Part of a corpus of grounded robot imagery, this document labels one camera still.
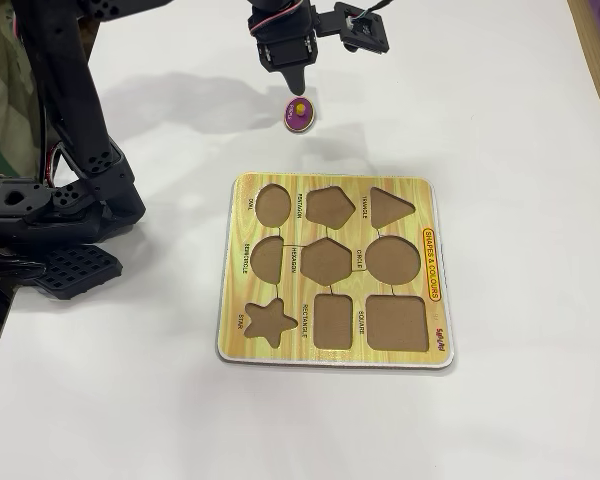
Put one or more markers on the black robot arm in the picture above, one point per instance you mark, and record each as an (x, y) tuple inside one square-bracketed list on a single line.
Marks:
[(75, 100)]

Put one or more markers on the person in beige clothing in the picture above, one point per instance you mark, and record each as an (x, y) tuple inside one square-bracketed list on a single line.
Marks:
[(5, 75)]

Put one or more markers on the wooden shapes puzzle board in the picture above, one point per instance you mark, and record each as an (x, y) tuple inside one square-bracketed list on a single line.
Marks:
[(340, 280)]

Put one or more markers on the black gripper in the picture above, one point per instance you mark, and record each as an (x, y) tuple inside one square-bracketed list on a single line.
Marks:
[(286, 56)]

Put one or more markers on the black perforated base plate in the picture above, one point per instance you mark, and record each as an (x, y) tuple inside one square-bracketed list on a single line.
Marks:
[(77, 272)]

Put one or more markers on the glossy black table clamp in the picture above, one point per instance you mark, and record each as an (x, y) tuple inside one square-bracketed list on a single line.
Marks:
[(10, 270)]

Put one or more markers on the purple oval puzzle piece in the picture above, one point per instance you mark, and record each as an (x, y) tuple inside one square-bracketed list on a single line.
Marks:
[(298, 115)]

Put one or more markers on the black square wrist camera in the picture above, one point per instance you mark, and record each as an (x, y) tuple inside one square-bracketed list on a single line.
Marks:
[(362, 30)]

